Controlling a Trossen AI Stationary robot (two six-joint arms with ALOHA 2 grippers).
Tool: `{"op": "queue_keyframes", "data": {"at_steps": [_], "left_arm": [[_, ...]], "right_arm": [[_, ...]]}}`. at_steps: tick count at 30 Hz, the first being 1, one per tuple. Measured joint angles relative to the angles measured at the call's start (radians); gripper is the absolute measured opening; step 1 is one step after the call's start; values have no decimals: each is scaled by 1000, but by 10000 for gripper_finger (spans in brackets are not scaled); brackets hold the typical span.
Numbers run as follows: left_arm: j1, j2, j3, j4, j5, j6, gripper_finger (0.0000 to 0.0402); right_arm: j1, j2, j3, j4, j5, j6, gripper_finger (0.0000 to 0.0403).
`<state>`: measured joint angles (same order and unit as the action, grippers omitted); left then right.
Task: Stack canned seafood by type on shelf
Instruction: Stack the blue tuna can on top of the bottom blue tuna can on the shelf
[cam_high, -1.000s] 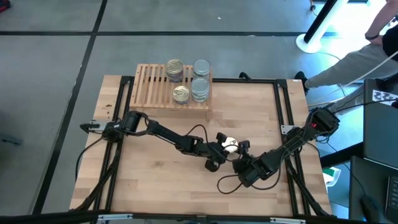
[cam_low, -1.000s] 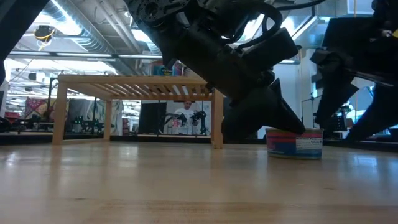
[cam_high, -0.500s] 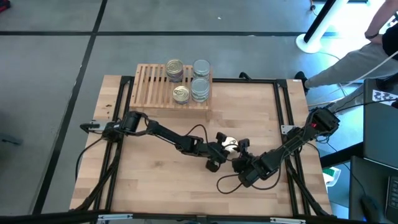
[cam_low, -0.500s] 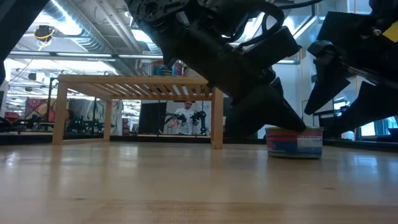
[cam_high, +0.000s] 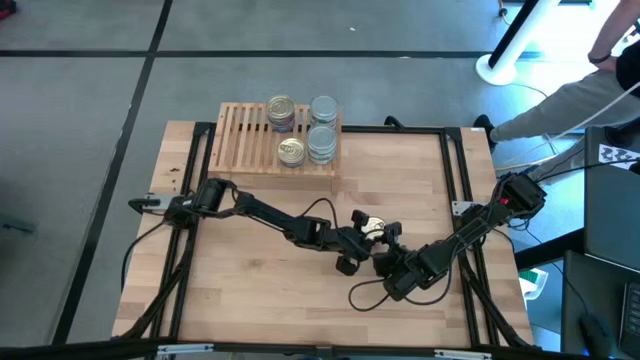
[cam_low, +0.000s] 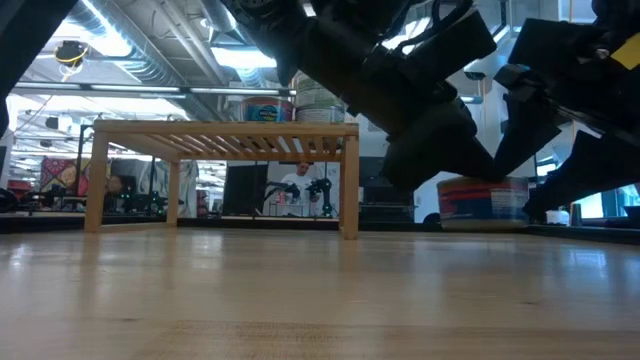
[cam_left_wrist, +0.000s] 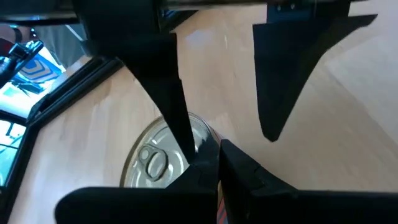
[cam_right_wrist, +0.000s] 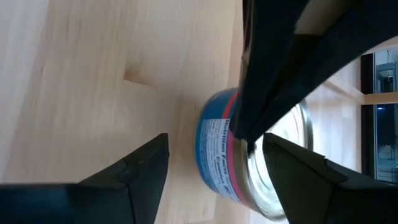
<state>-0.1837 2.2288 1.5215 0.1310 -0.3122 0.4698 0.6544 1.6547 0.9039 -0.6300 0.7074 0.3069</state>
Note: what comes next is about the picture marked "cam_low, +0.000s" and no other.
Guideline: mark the black panel screen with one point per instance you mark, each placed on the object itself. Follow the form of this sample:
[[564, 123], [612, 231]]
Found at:
[[245, 189]]

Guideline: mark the silver ventilation duct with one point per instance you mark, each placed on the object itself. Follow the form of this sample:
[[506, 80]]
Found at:
[[150, 55]]

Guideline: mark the background black robot arm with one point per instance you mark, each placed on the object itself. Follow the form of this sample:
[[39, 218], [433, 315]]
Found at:
[[282, 190], [322, 190]]

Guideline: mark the small white cup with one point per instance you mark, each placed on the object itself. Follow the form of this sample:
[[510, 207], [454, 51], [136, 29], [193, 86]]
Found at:
[[557, 217]]

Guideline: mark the window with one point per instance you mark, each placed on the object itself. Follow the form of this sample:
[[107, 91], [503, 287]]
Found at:
[[607, 202]]

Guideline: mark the small robot with green lights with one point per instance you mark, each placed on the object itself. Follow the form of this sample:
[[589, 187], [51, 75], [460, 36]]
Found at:
[[142, 201]]

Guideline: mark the black storage cabinet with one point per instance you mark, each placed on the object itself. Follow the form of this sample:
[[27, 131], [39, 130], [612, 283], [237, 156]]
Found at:
[[385, 200]]

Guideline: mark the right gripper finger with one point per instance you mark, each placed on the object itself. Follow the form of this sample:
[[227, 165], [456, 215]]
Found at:
[[525, 135], [585, 175]]

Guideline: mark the wooden slatted shelf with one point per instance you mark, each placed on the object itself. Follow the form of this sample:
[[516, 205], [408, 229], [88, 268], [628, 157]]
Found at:
[[225, 129]]

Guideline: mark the colourful patterned wall hanging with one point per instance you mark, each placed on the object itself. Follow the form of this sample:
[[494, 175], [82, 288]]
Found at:
[[62, 175]]

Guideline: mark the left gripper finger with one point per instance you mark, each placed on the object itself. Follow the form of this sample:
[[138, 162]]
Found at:
[[440, 150]]

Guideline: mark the Wild Planet gold-lidded can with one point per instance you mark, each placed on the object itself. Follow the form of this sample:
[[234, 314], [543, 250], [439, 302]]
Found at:
[[482, 205], [267, 111]]

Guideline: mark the long ceiling tube light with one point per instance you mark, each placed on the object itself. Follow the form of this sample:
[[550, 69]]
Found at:
[[240, 91], [135, 88]]

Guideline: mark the person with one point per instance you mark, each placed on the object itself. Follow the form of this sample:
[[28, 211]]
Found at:
[[300, 187]]

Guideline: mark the bright ceiling light panel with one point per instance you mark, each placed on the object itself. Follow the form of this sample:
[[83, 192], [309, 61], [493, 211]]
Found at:
[[242, 57]]

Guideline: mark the Bumble Bee tuna can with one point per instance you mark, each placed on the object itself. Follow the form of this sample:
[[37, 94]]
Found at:
[[315, 92], [320, 115]]

